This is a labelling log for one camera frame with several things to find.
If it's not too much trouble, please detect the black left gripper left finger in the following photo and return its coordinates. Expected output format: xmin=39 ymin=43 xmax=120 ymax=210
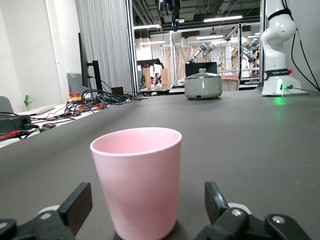
xmin=0 ymin=182 xmax=94 ymax=240

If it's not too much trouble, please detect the black computer monitor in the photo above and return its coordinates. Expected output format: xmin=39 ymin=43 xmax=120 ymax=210
xmin=77 ymin=32 xmax=103 ymax=92

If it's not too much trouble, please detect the black right arm base cable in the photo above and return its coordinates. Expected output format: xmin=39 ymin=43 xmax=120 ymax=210
xmin=279 ymin=84 xmax=320 ymax=94

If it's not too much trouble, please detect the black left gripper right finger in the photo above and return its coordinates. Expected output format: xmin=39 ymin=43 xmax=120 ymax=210
xmin=193 ymin=181 xmax=312 ymax=240

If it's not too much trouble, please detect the pink plastic cup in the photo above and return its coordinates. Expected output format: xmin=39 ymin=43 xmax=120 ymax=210
xmin=89 ymin=127 xmax=183 ymax=240

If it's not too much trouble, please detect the grey vertical blind curtain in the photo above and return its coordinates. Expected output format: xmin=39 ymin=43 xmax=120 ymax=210
xmin=74 ymin=0 xmax=135 ymax=95

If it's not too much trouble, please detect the grey office chair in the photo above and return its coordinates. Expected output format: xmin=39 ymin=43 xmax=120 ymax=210
xmin=0 ymin=96 xmax=15 ymax=115

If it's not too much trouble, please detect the grey foam panel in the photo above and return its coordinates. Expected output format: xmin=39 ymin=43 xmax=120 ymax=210
xmin=66 ymin=72 xmax=85 ymax=97

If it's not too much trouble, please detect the small board with red light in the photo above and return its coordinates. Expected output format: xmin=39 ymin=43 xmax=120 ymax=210
xmin=39 ymin=122 xmax=57 ymax=133

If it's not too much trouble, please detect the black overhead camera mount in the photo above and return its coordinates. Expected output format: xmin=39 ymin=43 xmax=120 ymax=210
xmin=159 ymin=0 xmax=185 ymax=32

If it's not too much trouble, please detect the black power supply box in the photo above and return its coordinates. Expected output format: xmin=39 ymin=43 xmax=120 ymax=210
xmin=0 ymin=114 xmax=32 ymax=135

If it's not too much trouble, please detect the grey-green cooking pot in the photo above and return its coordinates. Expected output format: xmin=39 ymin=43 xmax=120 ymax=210
xmin=180 ymin=68 xmax=224 ymax=100

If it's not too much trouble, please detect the light wooden box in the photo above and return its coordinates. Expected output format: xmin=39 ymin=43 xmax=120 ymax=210
xmin=159 ymin=68 xmax=171 ymax=90

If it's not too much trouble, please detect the black background screen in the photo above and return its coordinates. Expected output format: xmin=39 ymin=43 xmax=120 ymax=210
xmin=184 ymin=61 xmax=218 ymax=78

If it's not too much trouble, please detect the long ceiling light bar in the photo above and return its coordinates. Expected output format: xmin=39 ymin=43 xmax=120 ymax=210
xmin=203 ymin=15 xmax=243 ymax=23

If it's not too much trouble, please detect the green plastic object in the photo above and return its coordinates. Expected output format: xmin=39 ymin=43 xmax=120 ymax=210
xmin=23 ymin=94 xmax=33 ymax=111

